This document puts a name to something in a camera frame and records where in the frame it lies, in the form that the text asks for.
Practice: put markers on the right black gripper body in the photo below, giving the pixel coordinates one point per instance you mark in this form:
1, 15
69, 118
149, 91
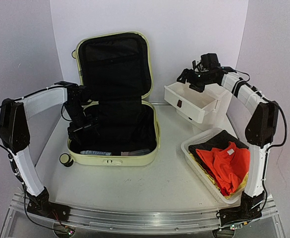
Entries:
187, 76

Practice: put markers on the white three-drawer storage cabinet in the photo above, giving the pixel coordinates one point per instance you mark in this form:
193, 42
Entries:
205, 109

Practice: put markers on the white perforated plastic basket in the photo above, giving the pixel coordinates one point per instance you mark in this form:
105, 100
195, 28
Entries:
200, 138

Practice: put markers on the white grey tube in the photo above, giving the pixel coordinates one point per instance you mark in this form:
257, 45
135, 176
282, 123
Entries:
95, 153

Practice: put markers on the black garment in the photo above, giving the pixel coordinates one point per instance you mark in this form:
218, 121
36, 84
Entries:
219, 141

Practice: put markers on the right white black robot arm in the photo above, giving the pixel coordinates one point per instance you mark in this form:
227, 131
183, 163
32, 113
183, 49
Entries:
259, 134

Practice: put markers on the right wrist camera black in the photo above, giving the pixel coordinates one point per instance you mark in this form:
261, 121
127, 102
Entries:
208, 61

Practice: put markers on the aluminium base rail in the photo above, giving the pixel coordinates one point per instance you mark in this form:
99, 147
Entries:
139, 213

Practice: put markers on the orange red garment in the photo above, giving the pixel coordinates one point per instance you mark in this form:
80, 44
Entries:
230, 165

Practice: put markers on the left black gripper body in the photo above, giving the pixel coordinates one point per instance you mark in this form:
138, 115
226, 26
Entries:
79, 118

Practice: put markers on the pale green hard-shell suitcase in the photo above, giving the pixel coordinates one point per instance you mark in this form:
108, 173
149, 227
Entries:
116, 68

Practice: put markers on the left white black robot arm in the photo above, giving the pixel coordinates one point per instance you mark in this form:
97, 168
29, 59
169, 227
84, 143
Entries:
15, 137

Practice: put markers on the yellow garment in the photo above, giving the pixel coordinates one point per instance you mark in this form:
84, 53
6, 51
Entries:
241, 185

